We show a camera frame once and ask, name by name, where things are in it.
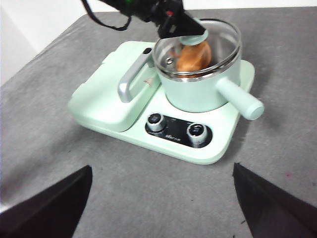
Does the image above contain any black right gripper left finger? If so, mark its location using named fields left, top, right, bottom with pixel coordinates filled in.
left=0, top=165, right=93, bottom=238

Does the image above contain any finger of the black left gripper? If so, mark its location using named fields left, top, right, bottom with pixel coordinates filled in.
left=158, top=11, right=208, bottom=40

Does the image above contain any glass lid with green knob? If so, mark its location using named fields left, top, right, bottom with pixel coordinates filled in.
left=153, top=18, right=242, bottom=78

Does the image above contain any mint green breakfast machine base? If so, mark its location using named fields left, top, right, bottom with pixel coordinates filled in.
left=67, top=41, right=256, bottom=166

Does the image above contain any mint green hinged grill lid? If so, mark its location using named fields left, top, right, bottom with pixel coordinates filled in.
left=67, top=41, right=162, bottom=133

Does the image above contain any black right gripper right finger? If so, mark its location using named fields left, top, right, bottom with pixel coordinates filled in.
left=232, top=163, right=317, bottom=238

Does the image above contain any mint green pot with handle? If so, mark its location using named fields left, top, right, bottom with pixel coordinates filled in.
left=153, top=19, right=265, bottom=121

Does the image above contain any brown potato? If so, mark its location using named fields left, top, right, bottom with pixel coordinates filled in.
left=175, top=41, right=212, bottom=78

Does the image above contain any silver grill lid handle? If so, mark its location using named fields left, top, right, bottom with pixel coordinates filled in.
left=118, top=47, right=153, bottom=104

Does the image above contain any silver control knob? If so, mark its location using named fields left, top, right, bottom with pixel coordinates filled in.
left=146, top=113, right=165, bottom=132
left=186, top=122, right=206, bottom=145

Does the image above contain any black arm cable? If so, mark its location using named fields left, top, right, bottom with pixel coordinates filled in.
left=81, top=0, right=131, bottom=31

